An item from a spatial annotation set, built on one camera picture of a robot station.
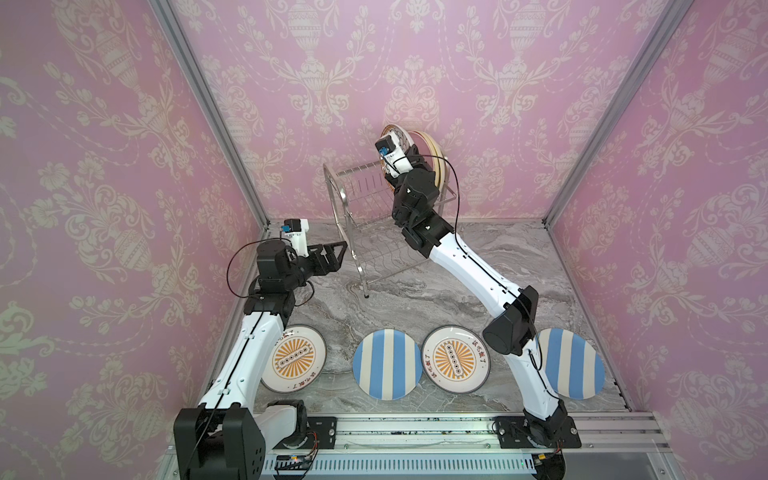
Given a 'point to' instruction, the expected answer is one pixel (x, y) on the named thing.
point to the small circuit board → (292, 462)
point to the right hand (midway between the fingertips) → (422, 147)
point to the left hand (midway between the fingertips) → (336, 246)
